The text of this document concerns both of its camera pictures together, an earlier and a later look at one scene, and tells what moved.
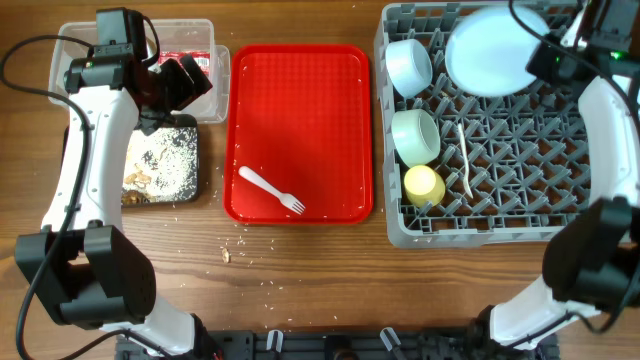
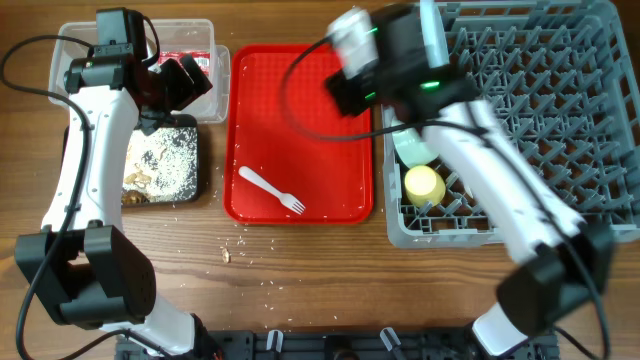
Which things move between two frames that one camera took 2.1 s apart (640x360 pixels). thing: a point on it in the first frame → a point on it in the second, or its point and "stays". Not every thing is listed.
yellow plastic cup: x=424 y=187 stays
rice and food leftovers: x=161 y=166 stays
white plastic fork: x=284 y=198 stays
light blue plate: x=488 y=49 → x=434 y=36
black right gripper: x=542 y=62 → x=351 y=95
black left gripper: x=187 y=91 stays
